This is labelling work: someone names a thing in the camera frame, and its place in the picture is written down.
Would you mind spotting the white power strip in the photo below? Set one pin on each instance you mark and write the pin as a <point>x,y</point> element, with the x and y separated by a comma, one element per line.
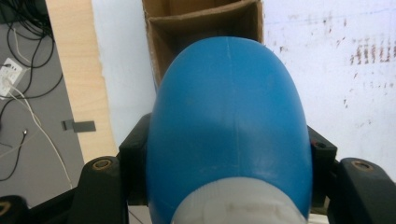
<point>9,77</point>

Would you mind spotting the grey table bracket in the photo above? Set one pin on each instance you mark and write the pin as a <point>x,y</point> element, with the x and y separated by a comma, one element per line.
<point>79,126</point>

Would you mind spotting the blue bottle with white cap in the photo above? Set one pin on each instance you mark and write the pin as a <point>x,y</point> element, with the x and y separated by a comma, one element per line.
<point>227,109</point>

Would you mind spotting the white table mat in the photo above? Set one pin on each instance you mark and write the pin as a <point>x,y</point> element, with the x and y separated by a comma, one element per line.
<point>342,102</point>

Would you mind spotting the blue cardboard carton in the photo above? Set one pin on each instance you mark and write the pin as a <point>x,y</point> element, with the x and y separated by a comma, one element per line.
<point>162,43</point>

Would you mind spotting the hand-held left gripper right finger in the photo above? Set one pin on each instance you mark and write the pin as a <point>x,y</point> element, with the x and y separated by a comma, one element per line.
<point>322,158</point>

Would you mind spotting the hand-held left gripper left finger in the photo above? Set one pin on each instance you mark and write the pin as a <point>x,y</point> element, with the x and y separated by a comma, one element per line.
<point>135,155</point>

